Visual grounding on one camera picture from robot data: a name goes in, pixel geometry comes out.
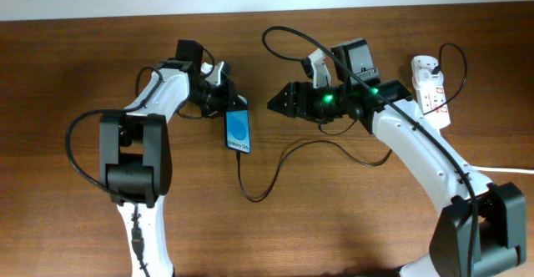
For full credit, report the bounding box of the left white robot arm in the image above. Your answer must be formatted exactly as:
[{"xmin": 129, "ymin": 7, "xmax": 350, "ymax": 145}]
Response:
[{"xmin": 99, "ymin": 39, "xmax": 251, "ymax": 276}]

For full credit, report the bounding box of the white power strip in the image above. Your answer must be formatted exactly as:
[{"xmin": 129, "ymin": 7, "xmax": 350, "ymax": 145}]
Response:
[{"xmin": 411, "ymin": 55, "xmax": 451, "ymax": 132}]

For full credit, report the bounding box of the white power cord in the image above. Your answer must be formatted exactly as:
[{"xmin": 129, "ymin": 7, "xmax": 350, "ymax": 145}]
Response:
[{"xmin": 471, "ymin": 165, "xmax": 534, "ymax": 175}]

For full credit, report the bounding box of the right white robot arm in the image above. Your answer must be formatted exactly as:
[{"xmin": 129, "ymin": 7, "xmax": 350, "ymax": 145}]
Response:
[{"xmin": 267, "ymin": 38, "xmax": 526, "ymax": 276}]

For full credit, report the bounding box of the blue Galaxy smartphone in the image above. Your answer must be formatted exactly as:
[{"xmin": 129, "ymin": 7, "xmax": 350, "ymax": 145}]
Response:
[{"xmin": 224, "ymin": 110, "xmax": 251, "ymax": 154}]

